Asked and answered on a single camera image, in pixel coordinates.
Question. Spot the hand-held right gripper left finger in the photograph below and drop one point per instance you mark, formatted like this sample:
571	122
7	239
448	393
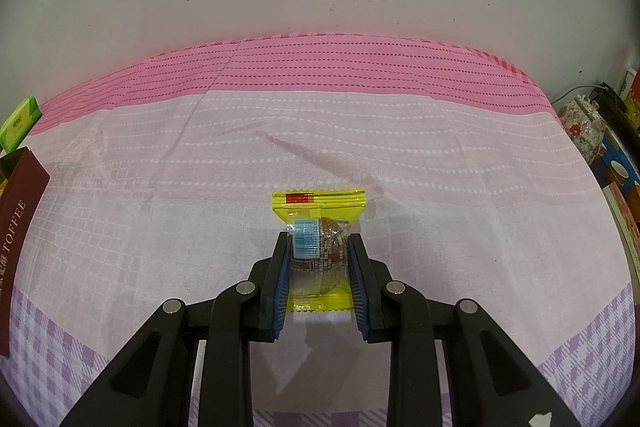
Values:
280	292

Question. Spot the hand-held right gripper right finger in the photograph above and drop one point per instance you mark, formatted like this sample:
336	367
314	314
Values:
360	292

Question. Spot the yellow-edged clear cake packet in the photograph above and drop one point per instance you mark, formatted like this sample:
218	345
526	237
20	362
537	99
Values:
325	247

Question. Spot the maroon and gold tin box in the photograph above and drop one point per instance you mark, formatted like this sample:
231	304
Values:
20	217

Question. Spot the floral printed container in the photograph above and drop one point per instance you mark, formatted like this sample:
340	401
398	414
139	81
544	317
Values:
582	127

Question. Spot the green tissue pack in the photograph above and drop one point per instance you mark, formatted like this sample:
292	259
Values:
20	122

